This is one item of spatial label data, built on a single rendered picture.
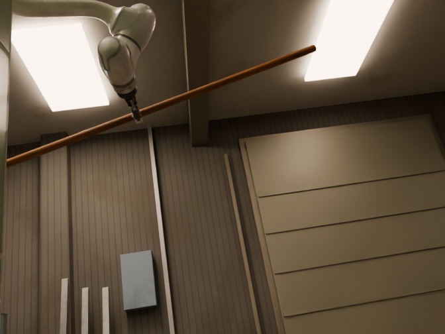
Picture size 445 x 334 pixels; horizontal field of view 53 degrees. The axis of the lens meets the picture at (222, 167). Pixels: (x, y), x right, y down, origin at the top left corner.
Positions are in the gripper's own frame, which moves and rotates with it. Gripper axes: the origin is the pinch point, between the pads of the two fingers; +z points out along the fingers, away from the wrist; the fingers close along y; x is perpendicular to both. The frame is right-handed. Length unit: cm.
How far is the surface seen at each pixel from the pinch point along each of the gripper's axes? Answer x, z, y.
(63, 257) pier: -126, 313, -72
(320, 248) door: 135, 343, 24
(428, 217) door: 270, 351, 39
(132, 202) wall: -41, 334, -110
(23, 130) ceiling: -127, 297, -230
